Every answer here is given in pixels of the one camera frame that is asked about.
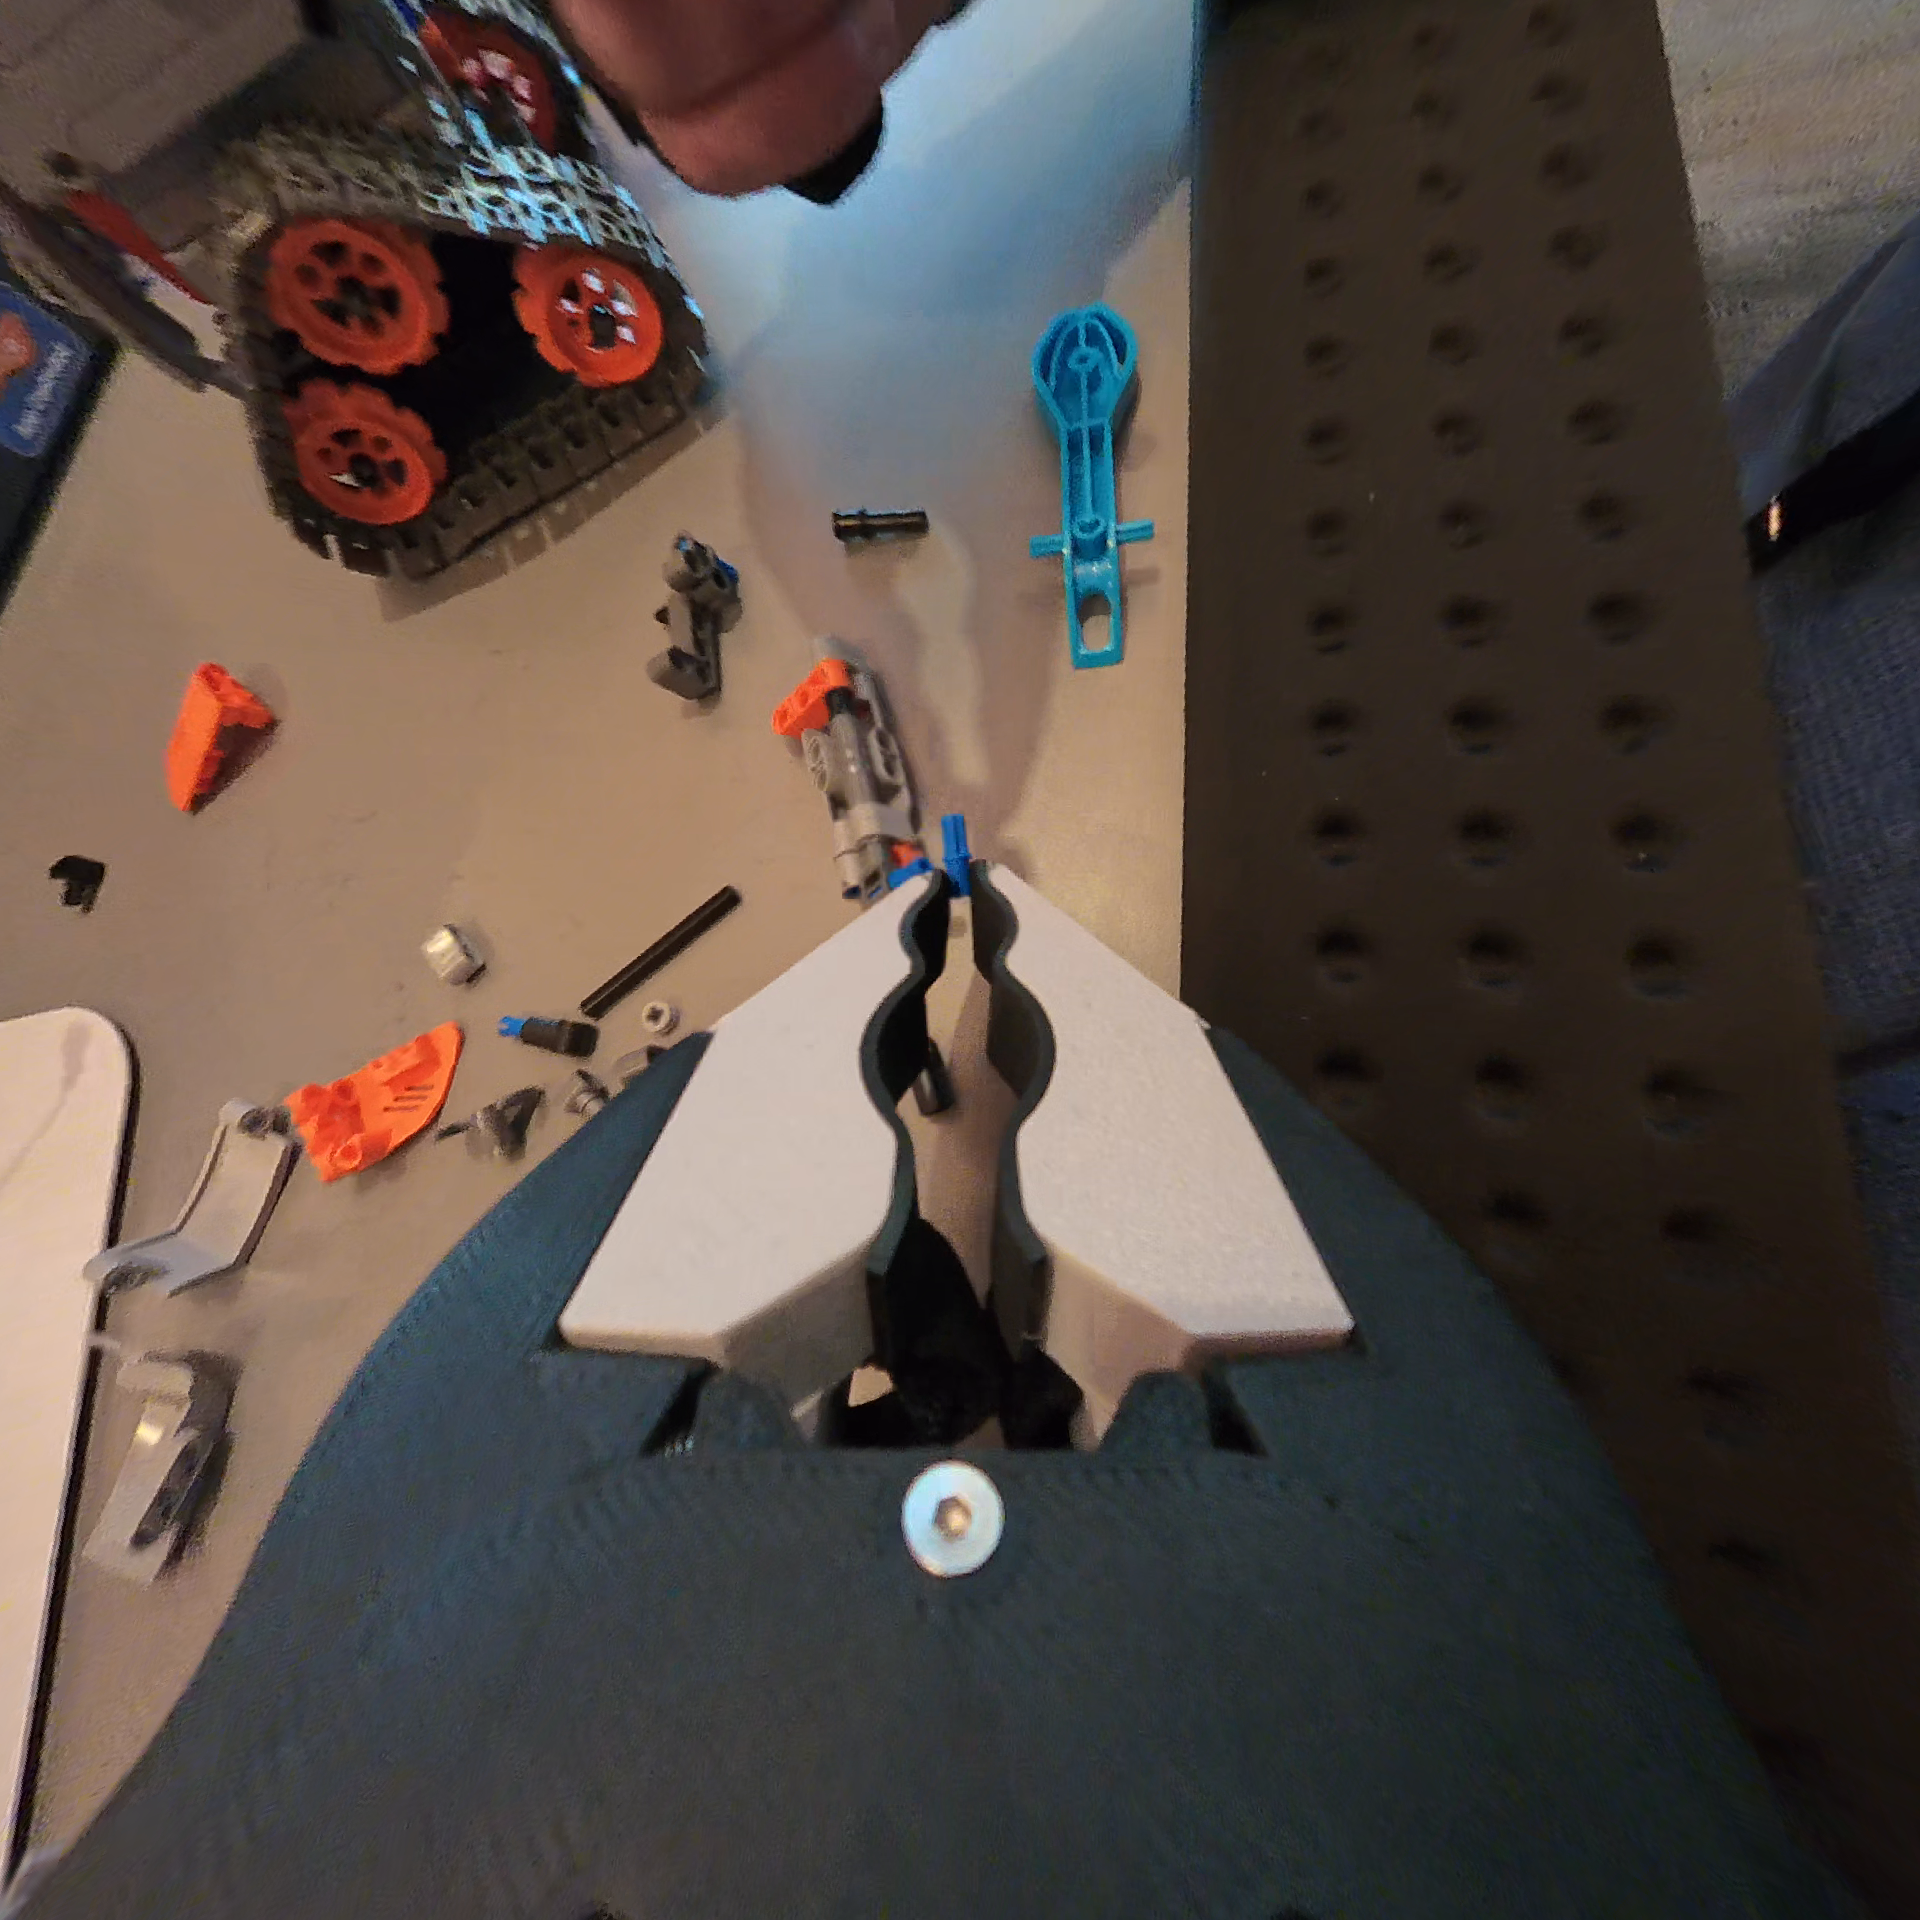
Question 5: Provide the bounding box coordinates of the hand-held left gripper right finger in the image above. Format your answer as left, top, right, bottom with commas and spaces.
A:
971, 867, 1356, 1442

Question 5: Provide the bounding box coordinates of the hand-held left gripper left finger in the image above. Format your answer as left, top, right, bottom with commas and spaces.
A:
558, 871, 954, 1442

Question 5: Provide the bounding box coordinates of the person's right hand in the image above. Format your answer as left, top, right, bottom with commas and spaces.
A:
547, 0, 962, 203

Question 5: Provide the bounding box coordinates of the grey hook connector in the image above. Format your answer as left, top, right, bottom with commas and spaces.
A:
435, 1088, 545, 1162

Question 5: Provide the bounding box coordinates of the black axle rod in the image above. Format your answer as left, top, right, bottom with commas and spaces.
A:
581, 885, 746, 1019

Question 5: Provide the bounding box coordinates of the orange curved panel brick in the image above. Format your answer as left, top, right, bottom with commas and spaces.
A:
282, 1025, 464, 1185

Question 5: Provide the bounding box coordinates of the grey brick assembly orange beam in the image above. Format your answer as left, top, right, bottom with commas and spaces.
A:
772, 637, 933, 904

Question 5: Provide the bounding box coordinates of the black dimpled pad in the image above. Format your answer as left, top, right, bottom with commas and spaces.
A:
1184, 0, 1862, 1920

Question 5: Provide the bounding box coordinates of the dark grey connector piece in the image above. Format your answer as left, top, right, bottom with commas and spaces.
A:
648, 537, 746, 704

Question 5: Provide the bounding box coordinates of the white book stand base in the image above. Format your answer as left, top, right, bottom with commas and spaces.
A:
0, 1008, 137, 1771

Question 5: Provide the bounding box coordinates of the orange wedge panel brick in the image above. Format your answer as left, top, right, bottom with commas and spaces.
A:
164, 663, 280, 817

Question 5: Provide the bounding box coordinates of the light blue brick separator tool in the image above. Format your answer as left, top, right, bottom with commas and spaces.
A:
1028, 305, 1162, 669

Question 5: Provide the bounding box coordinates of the partly built toy robot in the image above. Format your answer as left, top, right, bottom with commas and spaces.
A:
0, 0, 714, 579

